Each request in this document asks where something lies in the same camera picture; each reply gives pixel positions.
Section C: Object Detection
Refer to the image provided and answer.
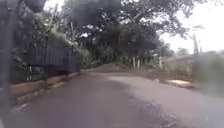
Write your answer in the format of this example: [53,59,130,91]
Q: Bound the wood of trees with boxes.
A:
[56,0,208,69]

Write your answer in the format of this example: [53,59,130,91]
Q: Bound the dark asphalt road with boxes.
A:
[0,71,224,128]

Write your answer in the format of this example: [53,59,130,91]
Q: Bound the dark metal fence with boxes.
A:
[24,41,83,76]

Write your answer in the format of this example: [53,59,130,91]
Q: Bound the dirt and grass verge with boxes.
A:
[96,61,224,98]

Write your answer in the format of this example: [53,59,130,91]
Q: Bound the overgrown bushes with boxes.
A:
[0,9,94,84]

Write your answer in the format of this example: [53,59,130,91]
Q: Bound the thin pole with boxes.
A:
[192,33,200,56]

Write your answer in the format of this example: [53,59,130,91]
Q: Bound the dark pole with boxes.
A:
[0,0,21,108]

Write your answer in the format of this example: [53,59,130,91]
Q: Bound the low brick wall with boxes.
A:
[0,71,81,101]

